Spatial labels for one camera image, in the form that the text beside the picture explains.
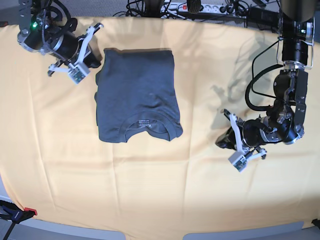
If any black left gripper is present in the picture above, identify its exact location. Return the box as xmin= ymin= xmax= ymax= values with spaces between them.
xmin=215 ymin=119 xmax=269 ymax=150

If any blue black bar clamp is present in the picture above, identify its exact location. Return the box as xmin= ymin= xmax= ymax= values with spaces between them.
xmin=0 ymin=200 xmax=38 ymax=240

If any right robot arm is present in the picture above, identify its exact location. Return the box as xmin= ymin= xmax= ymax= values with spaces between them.
xmin=17 ymin=0 xmax=87 ymax=68

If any blue grey T-shirt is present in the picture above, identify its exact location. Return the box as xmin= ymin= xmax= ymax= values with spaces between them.
xmin=94 ymin=48 xmax=183 ymax=143

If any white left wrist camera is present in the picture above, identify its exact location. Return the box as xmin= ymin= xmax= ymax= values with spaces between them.
xmin=220 ymin=108 xmax=267 ymax=174

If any black clamp right edge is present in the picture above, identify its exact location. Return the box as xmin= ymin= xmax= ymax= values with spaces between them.
xmin=311 ymin=219 xmax=320 ymax=229

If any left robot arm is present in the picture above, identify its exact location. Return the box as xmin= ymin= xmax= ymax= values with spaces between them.
xmin=215 ymin=0 xmax=318 ymax=150

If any white power strip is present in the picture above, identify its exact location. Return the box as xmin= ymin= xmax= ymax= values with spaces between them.
xmin=161 ymin=1 xmax=247 ymax=19

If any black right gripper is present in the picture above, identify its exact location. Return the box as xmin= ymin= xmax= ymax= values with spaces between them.
xmin=51 ymin=32 xmax=103 ymax=69

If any black power adapter brick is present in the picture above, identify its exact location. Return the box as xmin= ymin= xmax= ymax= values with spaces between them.
xmin=247 ymin=7 xmax=279 ymax=27

